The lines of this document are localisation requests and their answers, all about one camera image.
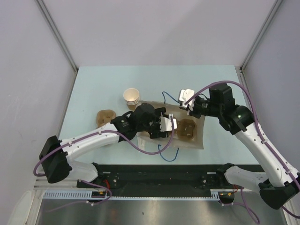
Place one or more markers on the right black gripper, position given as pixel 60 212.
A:
pixel 193 112

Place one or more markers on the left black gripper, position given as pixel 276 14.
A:
pixel 157 133

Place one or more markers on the single brown cup carrier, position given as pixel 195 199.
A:
pixel 186 129

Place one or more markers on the checkered paper takeout bag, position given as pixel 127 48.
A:
pixel 171 105

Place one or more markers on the stack of paper cups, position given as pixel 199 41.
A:
pixel 131 97

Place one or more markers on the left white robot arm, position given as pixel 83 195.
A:
pixel 57 160

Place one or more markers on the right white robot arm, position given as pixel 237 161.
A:
pixel 280 181

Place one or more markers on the wrapped straw left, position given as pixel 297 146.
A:
pixel 141 143

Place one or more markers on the brown cardboard cup carrier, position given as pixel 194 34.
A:
pixel 105 116

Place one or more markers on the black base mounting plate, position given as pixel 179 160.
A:
pixel 163 181

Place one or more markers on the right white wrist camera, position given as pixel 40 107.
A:
pixel 184 99

